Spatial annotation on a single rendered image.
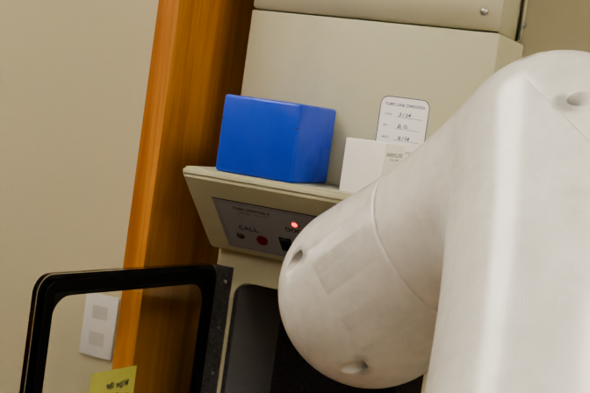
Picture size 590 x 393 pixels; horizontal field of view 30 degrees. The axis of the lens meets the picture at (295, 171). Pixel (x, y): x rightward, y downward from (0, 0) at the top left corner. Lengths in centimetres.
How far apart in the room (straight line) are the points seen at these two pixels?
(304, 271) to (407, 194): 9
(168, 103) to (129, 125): 66
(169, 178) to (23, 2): 87
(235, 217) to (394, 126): 22
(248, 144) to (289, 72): 14
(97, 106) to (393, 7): 85
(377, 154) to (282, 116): 12
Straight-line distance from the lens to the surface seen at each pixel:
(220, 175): 127
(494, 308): 48
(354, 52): 133
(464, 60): 128
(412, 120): 129
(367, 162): 122
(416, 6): 131
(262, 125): 125
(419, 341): 66
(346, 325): 66
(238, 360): 143
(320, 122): 128
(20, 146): 214
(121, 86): 201
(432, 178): 61
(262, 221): 129
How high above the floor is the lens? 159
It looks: 3 degrees down
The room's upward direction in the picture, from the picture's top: 8 degrees clockwise
